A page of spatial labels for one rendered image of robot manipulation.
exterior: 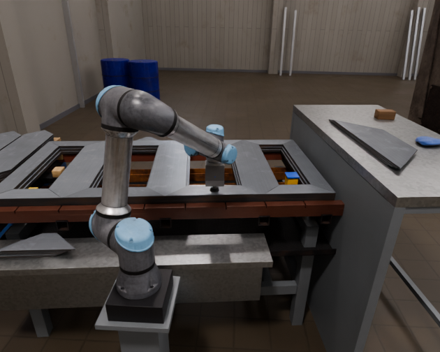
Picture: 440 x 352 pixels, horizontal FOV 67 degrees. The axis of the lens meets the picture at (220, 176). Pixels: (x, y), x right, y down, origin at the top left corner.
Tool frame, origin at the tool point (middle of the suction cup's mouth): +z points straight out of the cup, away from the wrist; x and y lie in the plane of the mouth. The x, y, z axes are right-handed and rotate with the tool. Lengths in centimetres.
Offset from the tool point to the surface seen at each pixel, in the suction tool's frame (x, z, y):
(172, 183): -7.7, -1.2, 19.9
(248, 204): 7.6, 2.5, -14.9
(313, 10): -958, -99, -341
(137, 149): -60, 1, 45
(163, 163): -32.4, -1.2, 26.4
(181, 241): 13.5, 17.1, 14.9
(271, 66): -945, 63, -225
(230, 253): 22.7, 17.1, -5.8
